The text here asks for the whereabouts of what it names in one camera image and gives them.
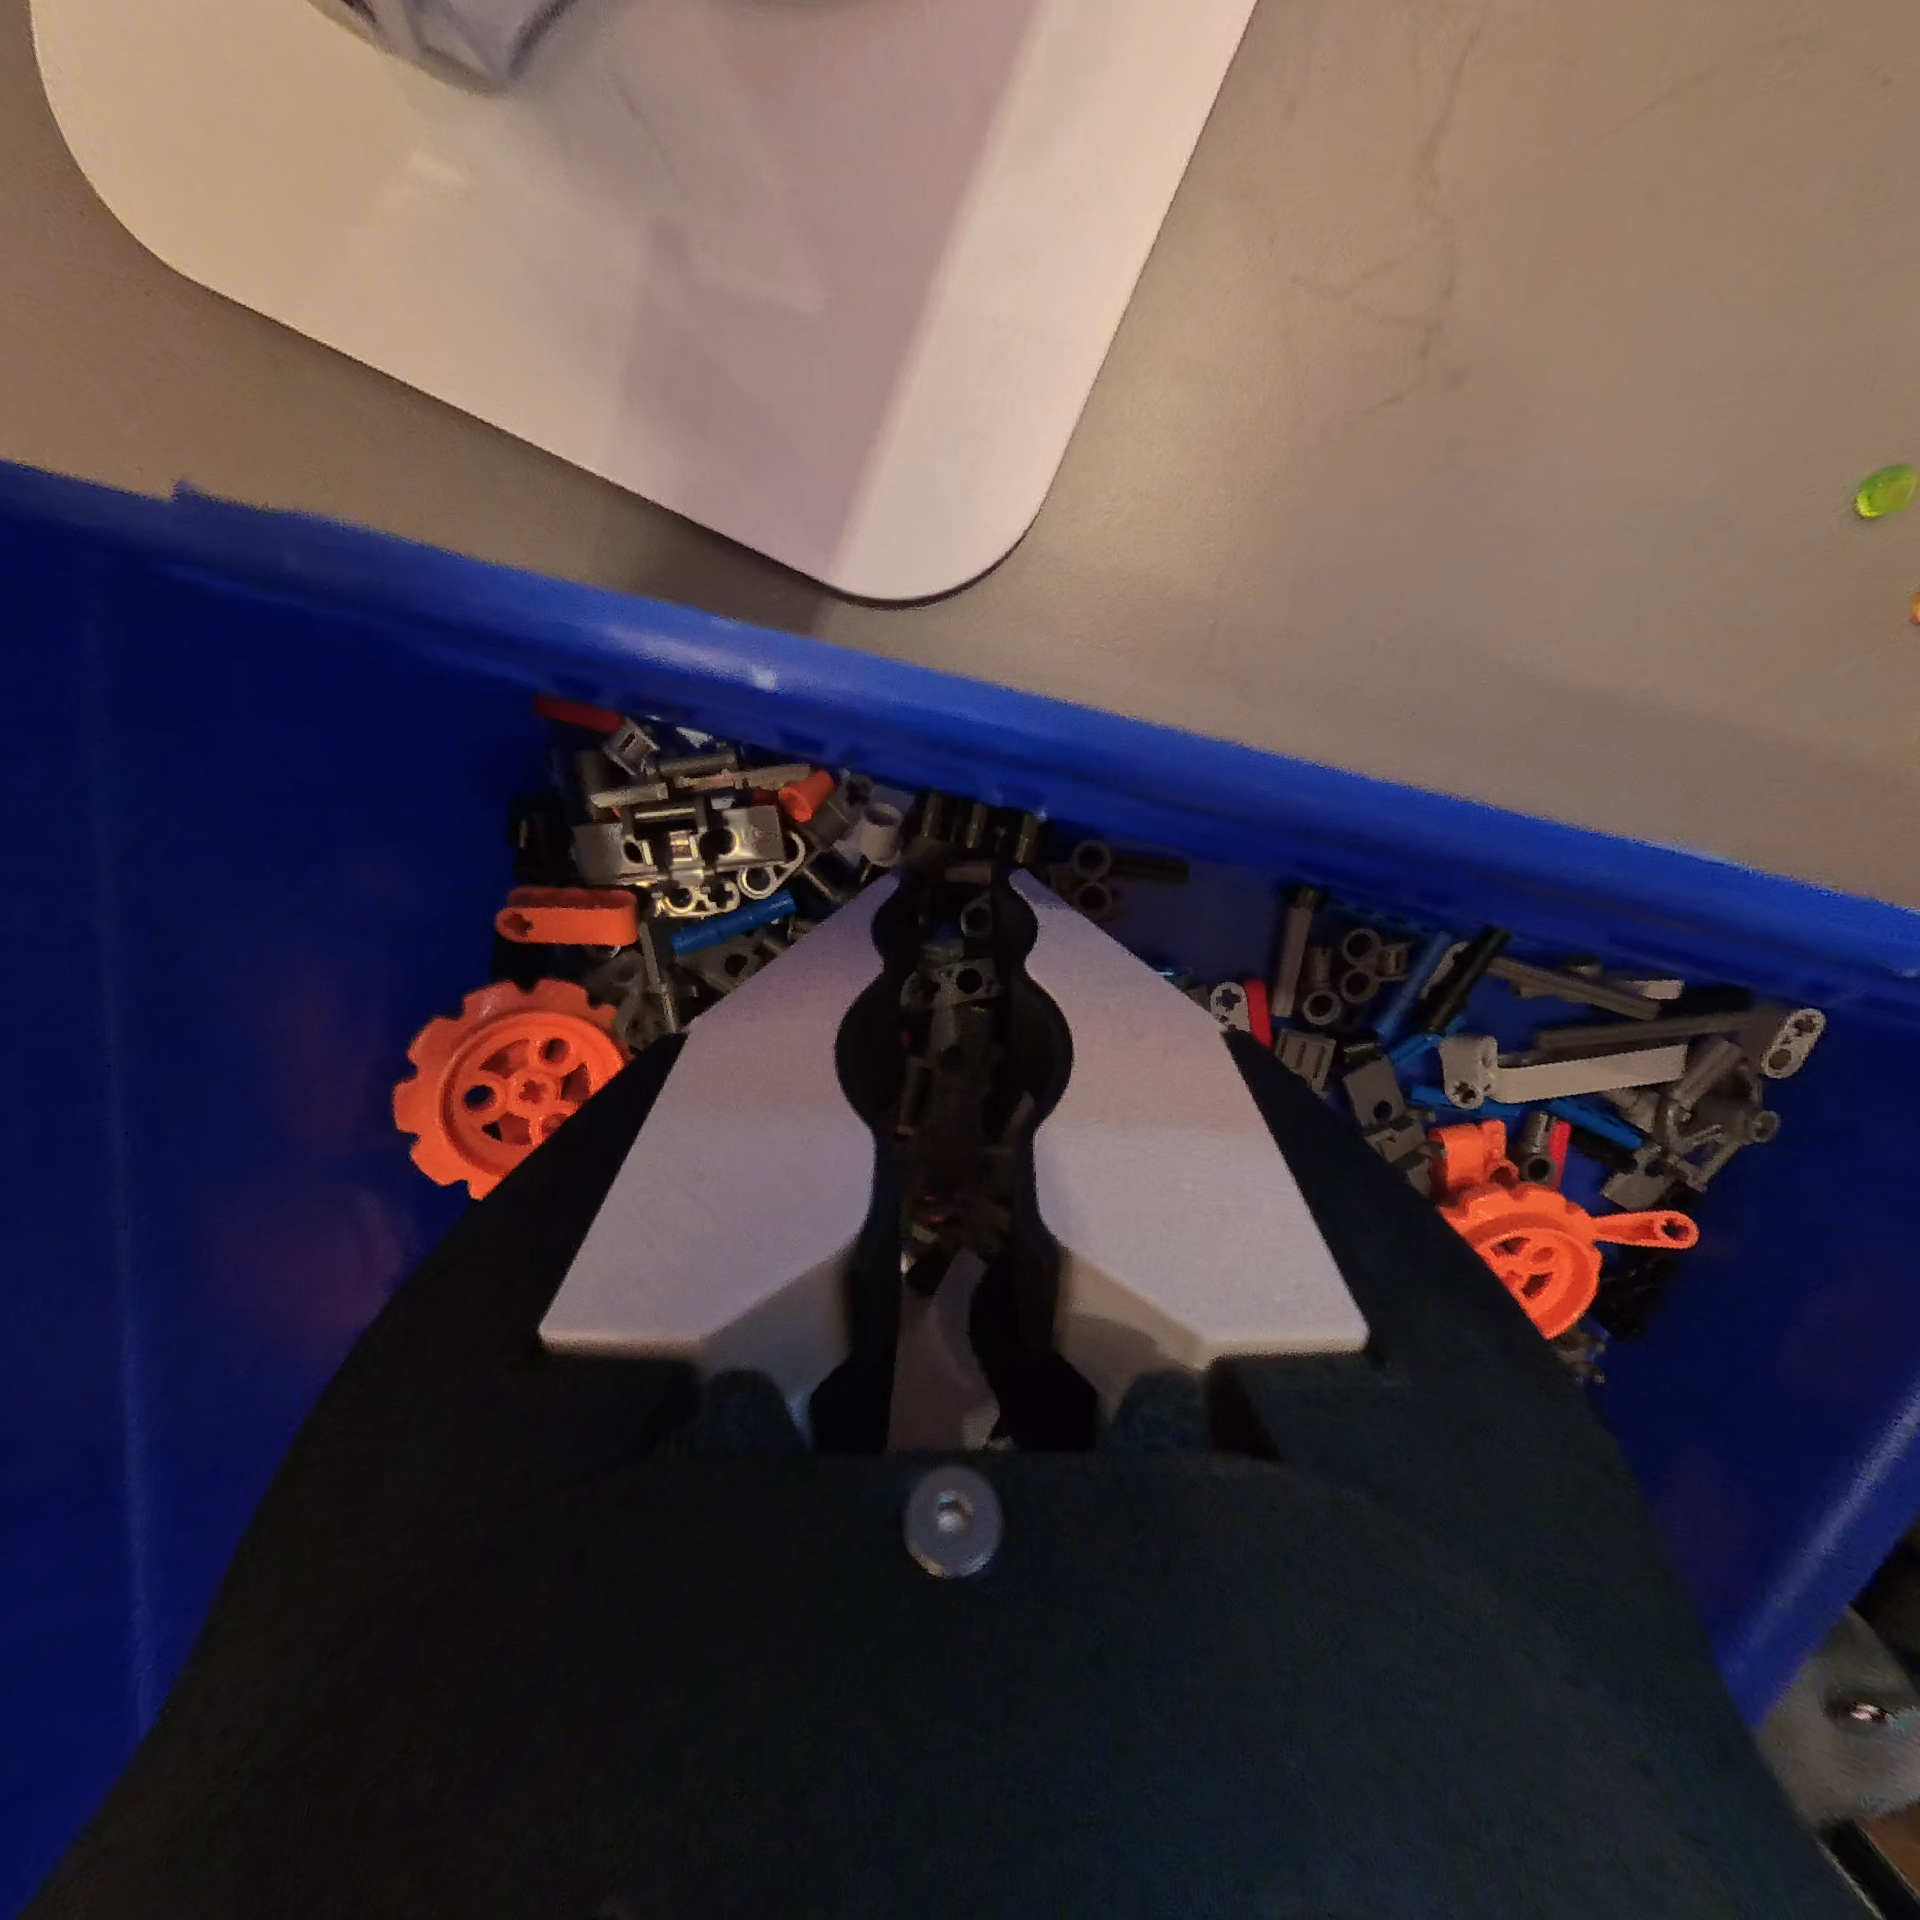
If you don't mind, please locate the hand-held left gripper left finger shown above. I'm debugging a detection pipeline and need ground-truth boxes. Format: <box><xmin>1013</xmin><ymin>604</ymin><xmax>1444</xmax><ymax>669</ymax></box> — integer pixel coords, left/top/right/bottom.
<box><xmin>540</xmin><ymin>875</ymin><xmax>905</xmax><ymax>1451</ymax></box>

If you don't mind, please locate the pile of toy brick parts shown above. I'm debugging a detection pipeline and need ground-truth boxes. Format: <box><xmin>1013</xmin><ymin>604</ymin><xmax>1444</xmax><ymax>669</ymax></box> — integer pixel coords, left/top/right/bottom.
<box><xmin>392</xmin><ymin>691</ymin><xmax>1829</xmax><ymax>1373</ymax></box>

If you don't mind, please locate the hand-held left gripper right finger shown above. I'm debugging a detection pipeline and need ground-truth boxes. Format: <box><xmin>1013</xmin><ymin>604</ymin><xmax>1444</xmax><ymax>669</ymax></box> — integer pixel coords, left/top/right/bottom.
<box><xmin>982</xmin><ymin>874</ymin><xmax>1369</xmax><ymax>1451</ymax></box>

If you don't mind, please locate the blue plastic bin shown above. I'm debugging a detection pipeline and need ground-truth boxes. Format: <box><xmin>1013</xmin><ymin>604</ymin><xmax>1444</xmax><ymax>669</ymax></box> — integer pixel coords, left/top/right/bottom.
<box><xmin>0</xmin><ymin>455</ymin><xmax>1920</xmax><ymax>1920</ymax></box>

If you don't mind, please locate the white stand with base plate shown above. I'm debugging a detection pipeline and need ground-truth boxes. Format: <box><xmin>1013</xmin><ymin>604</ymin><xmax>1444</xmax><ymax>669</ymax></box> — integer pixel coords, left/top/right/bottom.
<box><xmin>29</xmin><ymin>0</ymin><xmax>1260</xmax><ymax>605</ymax></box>

